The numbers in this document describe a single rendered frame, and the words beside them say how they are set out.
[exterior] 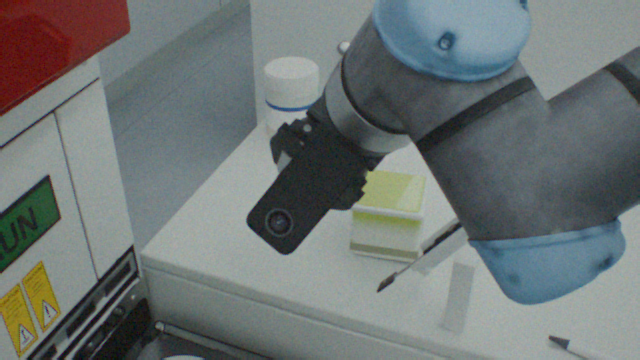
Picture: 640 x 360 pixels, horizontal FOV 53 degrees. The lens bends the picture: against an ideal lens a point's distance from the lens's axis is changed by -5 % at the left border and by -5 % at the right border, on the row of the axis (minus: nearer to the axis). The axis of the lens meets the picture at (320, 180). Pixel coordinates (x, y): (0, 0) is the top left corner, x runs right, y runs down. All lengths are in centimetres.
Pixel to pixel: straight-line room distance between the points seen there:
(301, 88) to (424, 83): 51
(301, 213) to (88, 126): 23
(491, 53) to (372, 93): 9
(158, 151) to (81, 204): 210
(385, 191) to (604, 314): 25
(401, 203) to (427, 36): 37
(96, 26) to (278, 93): 37
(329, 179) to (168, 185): 205
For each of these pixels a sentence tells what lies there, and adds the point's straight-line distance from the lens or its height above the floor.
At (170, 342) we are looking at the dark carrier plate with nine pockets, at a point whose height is 90.
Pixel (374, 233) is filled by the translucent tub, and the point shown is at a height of 100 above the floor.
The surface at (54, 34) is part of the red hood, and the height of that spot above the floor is 126.
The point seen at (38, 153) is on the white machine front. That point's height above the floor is 115.
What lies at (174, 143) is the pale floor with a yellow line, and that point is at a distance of 277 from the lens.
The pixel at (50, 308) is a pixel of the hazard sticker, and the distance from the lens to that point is 65.
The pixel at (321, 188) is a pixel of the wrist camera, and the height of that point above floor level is 115.
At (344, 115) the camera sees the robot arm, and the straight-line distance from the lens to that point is 43.
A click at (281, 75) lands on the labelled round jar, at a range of 85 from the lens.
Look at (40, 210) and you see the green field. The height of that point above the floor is 110.
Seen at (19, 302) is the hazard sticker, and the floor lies 104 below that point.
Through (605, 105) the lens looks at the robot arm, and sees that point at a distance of 36.
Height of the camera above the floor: 144
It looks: 35 degrees down
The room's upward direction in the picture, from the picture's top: straight up
